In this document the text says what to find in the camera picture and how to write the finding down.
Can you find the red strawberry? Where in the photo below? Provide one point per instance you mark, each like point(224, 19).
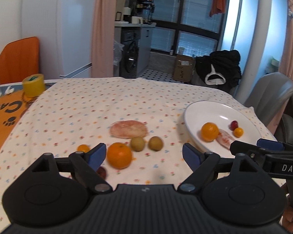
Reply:
point(234, 125)

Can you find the peeled grapefruit half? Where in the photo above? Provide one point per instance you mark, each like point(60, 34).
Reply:
point(128, 129)

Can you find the pink curtain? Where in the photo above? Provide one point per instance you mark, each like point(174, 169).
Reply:
point(103, 39)

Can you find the small orange kumquat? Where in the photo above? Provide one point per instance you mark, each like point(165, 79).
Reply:
point(238, 132)

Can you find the cardboard box on floor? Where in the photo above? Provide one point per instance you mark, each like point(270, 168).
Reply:
point(184, 66)

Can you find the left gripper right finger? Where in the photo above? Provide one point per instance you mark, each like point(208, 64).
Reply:
point(205, 167)

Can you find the grey washing machine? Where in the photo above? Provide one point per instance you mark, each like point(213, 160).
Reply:
point(130, 38)

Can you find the large orange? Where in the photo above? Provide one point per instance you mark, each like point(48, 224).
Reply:
point(209, 132)
point(119, 156)

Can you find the red fruit under gripper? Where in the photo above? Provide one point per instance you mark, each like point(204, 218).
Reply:
point(102, 172)

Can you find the orange chair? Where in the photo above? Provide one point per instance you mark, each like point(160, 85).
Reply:
point(19, 59)

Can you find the person's right hand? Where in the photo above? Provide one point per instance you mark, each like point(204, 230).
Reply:
point(287, 217)

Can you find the peeled grapefruit segment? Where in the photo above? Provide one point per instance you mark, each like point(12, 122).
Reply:
point(225, 139)

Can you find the black jacket on chair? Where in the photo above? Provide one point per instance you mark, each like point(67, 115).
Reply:
point(219, 70)

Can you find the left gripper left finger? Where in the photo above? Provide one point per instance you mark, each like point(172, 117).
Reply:
point(84, 166)

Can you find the white plate blue rim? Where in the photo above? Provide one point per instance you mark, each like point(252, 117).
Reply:
point(201, 112)

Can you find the grey chair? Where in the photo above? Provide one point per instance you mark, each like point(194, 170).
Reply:
point(269, 94)

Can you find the white refrigerator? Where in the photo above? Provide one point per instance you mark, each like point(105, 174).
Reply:
point(64, 30)

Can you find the orange cat placemat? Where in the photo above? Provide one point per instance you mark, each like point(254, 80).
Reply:
point(6, 116)

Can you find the floral white tablecloth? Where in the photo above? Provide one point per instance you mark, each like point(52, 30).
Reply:
point(86, 112)

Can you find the brown longan fruit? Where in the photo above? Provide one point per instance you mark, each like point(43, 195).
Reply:
point(137, 144)
point(155, 143)

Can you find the yellow tape roll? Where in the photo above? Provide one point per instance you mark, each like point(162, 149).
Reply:
point(33, 85)

